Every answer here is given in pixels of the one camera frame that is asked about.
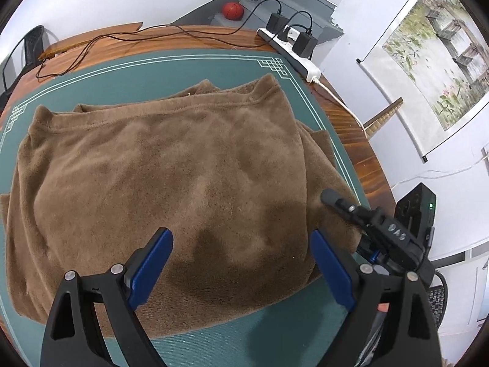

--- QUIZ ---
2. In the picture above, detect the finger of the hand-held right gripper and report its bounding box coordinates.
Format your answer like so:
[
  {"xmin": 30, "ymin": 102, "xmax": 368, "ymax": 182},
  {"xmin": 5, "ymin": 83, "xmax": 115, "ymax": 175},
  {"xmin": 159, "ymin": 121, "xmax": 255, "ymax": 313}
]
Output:
[{"xmin": 320, "ymin": 188, "xmax": 374, "ymax": 235}]

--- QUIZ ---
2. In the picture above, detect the white power cord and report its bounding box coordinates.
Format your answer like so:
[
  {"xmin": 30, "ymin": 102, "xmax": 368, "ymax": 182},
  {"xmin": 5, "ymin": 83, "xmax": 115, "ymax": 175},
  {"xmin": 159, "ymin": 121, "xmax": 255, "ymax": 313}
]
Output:
[{"xmin": 313, "ymin": 78, "xmax": 367, "ymax": 138}]

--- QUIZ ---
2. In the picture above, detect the black plastic chair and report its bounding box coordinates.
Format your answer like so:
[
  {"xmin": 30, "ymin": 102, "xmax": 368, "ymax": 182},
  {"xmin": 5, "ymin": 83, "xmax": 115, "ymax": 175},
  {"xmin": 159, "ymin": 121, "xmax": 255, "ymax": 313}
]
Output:
[{"xmin": 0, "ymin": 25, "xmax": 46, "ymax": 98}]

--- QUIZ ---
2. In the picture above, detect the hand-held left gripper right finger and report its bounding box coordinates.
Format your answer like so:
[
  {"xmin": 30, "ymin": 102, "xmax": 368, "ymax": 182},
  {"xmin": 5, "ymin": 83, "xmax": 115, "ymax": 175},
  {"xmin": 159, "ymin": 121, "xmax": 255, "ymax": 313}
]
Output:
[{"xmin": 310, "ymin": 229, "xmax": 442, "ymax": 367}]

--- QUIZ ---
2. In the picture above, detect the wooden chair backrest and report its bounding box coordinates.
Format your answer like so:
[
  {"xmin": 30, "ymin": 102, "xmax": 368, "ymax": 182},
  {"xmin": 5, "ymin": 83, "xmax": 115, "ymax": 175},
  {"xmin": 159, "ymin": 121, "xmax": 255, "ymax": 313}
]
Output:
[{"xmin": 362, "ymin": 97, "xmax": 405, "ymax": 138}]

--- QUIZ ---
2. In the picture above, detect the green table mat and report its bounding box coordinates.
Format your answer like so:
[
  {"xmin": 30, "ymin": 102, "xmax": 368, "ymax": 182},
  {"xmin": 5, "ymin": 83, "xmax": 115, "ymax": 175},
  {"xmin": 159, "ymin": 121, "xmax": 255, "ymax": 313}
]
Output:
[{"xmin": 0, "ymin": 54, "xmax": 369, "ymax": 367}]

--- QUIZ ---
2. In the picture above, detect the hanging scroll painting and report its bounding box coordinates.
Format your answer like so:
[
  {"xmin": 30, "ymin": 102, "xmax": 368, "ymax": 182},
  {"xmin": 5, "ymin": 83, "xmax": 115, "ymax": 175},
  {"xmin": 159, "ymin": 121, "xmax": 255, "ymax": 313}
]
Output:
[{"xmin": 356, "ymin": 0, "xmax": 489, "ymax": 163}]

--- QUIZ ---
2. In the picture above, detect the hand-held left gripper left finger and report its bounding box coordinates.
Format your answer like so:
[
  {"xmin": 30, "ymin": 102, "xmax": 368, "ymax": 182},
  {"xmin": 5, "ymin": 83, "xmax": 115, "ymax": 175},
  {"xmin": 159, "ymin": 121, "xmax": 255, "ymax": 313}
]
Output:
[{"xmin": 40, "ymin": 227, "xmax": 174, "ymax": 367}]

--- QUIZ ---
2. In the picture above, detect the brown fleece sweater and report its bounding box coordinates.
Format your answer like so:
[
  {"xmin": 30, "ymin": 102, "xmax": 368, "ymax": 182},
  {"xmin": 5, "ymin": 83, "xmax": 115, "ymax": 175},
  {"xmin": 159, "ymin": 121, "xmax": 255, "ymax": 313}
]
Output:
[{"xmin": 0, "ymin": 73, "xmax": 363, "ymax": 339}]

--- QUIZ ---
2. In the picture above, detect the black cable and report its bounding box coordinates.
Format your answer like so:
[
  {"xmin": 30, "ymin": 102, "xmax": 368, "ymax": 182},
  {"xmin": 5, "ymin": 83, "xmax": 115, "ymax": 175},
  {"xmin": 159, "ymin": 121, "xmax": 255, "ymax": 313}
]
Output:
[
  {"xmin": 191, "ymin": 11, "xmax": 314, "ymax": 43},
  {"xmin": 36, "ymin": 0, "xmax": 283, "ymax": 82}
]

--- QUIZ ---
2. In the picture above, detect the black power adapter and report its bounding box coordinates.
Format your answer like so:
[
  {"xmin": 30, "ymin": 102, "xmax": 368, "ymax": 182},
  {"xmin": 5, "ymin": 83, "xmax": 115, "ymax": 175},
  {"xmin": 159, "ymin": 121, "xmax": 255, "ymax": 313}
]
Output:
[
  {"xmin": 266, "ymin": 12, "xmax": 290, "ymax": 41},
  {"xmin": 293, "ymin": 32, "xmax": 318, "ymax": 59}
]

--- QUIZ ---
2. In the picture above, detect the white power strip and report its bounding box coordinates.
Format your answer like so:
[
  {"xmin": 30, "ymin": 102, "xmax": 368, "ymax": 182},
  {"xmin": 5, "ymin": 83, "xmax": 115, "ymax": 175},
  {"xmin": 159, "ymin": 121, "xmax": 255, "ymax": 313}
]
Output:
[{"xmin": 257, "ymin": 28, "xmax": 322, "ymax": 83}]

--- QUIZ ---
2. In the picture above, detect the grey staircase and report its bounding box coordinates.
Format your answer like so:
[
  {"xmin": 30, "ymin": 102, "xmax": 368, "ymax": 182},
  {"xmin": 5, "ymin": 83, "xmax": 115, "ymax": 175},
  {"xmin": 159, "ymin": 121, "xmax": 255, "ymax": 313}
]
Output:
[{"xmin": 170, "ymin": 0, "xmax": 344, "ymax": 56}]

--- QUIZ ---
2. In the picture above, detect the white wall cable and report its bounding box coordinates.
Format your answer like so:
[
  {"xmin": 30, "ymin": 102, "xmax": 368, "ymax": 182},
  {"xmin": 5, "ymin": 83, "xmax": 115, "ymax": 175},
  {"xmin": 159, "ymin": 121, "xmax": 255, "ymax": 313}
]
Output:
[{"xmin": 392, "ymin": 149, "xmax": 489, "ymax": 190}]

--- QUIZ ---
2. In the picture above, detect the black mesh chair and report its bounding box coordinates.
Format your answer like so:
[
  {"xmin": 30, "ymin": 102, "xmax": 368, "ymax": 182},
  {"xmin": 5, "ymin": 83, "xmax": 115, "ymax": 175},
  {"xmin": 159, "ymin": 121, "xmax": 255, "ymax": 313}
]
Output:
[{"xmin": 426, "ymin": 271, "xmax": 448, "ymax": 331}]

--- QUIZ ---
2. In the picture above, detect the orange basketball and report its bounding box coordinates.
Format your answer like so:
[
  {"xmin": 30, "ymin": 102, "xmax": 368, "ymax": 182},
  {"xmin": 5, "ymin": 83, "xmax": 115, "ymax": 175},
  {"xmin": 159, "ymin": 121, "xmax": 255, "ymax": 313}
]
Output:
[{"xmin": 222, "ymin": 2, "xmax": 244, "ymax": 20}]

